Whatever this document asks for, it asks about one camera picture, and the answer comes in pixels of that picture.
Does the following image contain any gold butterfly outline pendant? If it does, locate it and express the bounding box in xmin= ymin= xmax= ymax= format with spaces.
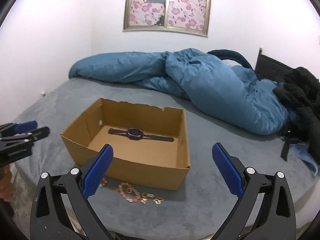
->
xmin=153 ymin=197 xmax=164 ymax=205

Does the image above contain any brown cardboard box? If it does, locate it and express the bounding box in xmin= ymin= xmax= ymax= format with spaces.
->
xmin=61 ymin=98 xmax=190 ymax=190

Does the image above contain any floral window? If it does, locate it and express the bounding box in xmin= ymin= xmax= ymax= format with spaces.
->
xmin=123 ymin=0 xmax=211 ymax=37

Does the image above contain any gold hoop rhinestone earring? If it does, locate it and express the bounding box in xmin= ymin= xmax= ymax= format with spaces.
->
xmin=141 ymin=192 xmax=155 ymax=198

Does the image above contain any person's left hand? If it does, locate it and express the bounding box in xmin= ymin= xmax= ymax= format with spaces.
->
xmin=0 ymin=165 xmax=14 ymax=202

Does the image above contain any black jacket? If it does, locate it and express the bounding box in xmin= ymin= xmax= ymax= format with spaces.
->
xmin=273 ymin=67 xmax=319 ymax=164

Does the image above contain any black headboard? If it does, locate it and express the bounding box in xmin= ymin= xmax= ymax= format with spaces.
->
xmin=254 ymin=48 xmax=292 ymax=83

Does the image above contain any purple smart watch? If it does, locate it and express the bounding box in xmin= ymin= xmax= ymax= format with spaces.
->
xmin=108 ymin=128 xmax=174 ymax=142

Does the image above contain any orange pink bead bracelet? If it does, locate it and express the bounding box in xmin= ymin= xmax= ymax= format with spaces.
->
xmin=117 ymin=181 xmax=142 ymax=203

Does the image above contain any blue duvet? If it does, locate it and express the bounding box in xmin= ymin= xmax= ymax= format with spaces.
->
xmin=68 ymin=48 xmax=288 ymax=135

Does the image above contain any grey bed sheet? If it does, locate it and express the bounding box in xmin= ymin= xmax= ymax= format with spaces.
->
xmin=15 ymin=78 xmax=318 ymax=239

